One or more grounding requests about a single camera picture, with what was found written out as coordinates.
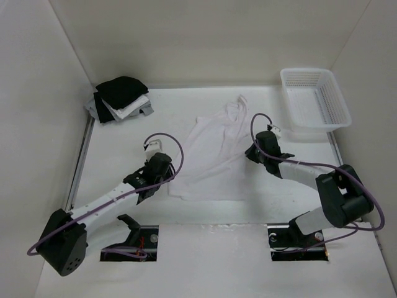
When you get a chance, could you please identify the white tank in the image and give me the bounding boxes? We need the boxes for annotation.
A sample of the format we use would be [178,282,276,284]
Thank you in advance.
[102,95,149,120]
[168,96,250,201]

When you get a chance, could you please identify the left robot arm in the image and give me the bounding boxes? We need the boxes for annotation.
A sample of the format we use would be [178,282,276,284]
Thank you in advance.
[35,153,174,276]

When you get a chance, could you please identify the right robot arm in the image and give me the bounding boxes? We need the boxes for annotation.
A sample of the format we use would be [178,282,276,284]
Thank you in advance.
[244,130,375,249]

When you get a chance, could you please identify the white folded tank top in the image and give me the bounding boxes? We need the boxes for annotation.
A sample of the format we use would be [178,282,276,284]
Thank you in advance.
[102,95,149,120]

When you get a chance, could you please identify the lower black folded tank top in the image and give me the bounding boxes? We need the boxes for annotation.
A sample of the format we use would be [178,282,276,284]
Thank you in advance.
[94,93,115,124]

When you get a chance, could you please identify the black folded tank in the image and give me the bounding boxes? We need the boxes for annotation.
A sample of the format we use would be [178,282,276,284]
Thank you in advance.
[94,93,115,124]
[96,76,148,110]

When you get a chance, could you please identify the white plastic basket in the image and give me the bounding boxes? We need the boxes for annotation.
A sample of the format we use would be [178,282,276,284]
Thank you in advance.
[280,68,352,133]

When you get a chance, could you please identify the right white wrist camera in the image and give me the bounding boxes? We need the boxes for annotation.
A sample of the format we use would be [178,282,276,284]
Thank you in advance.
[267,124,282,140]

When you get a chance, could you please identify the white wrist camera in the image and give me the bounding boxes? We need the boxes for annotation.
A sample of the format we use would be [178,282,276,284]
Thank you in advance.
[143,139,163,160]
[267,124,282,140]

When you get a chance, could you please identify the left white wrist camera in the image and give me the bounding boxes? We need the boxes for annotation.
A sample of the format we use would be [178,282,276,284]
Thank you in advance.
[143,139,163,160]

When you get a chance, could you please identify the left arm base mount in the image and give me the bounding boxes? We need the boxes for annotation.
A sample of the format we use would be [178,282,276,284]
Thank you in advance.
[100,226,159,263]

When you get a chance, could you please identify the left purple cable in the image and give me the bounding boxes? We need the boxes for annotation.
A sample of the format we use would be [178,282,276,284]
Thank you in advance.
[27,132,184,257]

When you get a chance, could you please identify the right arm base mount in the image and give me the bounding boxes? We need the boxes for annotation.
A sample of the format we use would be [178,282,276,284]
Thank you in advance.
[267,225,328,261]

